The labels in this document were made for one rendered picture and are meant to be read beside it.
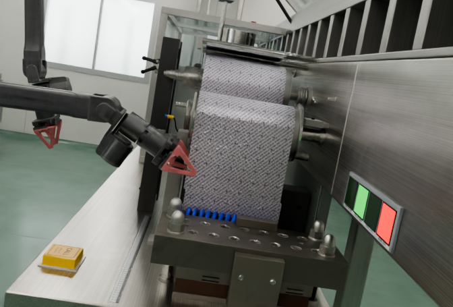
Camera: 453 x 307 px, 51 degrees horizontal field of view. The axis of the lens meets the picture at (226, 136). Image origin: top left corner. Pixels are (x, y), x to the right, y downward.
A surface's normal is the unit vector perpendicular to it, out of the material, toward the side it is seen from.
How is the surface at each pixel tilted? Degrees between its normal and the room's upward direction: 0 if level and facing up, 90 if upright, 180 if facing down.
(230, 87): 92
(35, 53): 87
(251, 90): 92
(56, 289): 0
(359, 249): 90
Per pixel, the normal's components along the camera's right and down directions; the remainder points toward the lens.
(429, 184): -0.99, -0.16
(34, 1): 0.15, 0.10
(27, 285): 0.17, -0.98
